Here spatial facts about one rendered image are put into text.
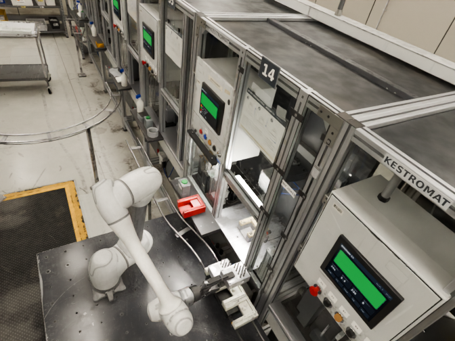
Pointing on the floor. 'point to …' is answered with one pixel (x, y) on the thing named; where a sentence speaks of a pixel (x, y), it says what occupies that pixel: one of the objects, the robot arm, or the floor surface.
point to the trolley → (13, 71)
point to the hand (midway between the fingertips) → (227, 279)
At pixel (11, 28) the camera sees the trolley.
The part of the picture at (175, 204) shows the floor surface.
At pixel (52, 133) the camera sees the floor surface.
